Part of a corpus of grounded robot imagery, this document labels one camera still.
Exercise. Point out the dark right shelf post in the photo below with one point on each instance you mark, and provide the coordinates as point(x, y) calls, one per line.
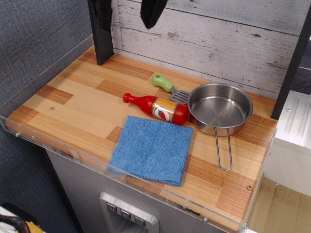
point(293, 66)

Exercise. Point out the white cabinet on right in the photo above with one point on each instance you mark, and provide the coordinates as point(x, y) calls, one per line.
point(288, 161)

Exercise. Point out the steel pan with wire handle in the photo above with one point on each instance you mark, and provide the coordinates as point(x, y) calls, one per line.
point(219, 110)

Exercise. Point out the silver button panel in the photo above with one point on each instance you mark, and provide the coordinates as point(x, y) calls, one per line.
point(123, 217)

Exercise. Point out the blue folded cloth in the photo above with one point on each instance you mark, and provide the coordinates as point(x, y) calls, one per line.
point(152, 150)

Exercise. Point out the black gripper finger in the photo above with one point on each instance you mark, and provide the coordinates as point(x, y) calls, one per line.
point(103, 12)
point(151, 11)

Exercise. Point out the yellow object bottom left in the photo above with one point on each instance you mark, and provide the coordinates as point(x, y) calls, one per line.
point(33, 228)

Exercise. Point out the dark left shelf post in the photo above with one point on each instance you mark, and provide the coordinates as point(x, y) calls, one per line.
point(102, 39)

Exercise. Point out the clear acrylic table guard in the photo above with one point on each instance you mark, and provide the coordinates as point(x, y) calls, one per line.
point(79, 115)

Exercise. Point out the red toy sauce bottle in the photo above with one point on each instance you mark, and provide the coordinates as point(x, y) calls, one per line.
point(160, 108)

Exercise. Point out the green handled toy spatula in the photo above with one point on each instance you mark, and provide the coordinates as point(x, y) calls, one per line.
point(178, 96)

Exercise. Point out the dark shelf post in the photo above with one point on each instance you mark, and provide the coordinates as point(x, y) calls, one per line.
point(293, 66)
point(102, 39)

